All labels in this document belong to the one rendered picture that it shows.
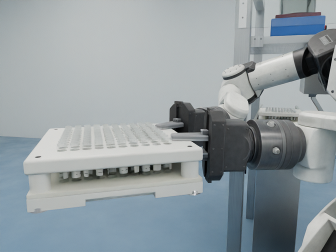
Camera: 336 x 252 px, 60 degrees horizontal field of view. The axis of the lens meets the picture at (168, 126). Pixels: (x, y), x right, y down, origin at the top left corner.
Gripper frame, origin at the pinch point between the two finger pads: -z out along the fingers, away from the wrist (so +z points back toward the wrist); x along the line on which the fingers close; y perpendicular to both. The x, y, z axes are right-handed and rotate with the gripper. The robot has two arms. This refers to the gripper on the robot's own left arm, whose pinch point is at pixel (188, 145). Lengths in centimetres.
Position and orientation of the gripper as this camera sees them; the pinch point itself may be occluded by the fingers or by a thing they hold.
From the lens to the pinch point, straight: 49.6
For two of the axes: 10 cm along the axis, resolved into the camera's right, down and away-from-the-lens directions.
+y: -1.2, -1.6, 9.8
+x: -0.2, 9.9, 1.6
